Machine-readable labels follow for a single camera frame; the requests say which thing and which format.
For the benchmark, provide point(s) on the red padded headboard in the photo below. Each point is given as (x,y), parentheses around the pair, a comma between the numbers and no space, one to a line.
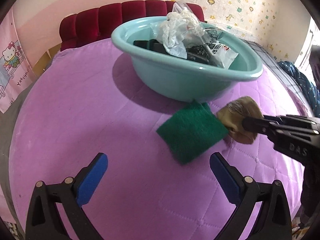
(100,22)

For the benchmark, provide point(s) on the tan knitted cloth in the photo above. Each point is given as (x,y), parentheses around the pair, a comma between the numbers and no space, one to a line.
(235,115)

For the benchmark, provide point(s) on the purple quilted bed cover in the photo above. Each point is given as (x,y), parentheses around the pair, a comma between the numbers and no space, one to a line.
(100,120)

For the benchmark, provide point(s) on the blue starry cloth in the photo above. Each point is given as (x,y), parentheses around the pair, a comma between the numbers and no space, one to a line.
(307,85)

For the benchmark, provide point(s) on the dark plaid cloth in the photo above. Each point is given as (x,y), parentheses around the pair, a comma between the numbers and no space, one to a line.
(282,72)

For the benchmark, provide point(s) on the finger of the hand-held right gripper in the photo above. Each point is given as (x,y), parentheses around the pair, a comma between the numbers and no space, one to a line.
(257,127)

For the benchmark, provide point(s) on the white plastic bag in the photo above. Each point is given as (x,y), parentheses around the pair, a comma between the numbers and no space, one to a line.
(172,35)

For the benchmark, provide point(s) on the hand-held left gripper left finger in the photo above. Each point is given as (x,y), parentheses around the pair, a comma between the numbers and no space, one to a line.
(92,177)

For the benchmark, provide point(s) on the black rubber glove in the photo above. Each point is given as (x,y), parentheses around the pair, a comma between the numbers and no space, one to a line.
(157,47)

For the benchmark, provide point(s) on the clear zip bag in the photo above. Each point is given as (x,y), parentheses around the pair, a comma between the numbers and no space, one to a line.
(181,7)

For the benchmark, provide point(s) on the white noodle snack packet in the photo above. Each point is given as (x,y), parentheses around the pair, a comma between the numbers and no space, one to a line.
(225,52)

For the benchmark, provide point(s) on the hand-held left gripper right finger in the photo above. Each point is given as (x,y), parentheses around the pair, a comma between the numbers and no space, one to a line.
(225,177)

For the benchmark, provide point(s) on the teal plastic basin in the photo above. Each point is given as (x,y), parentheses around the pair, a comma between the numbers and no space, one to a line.
(175,80)

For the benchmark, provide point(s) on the green scouring pad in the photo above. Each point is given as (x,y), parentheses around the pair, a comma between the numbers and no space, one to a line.
(192,132)

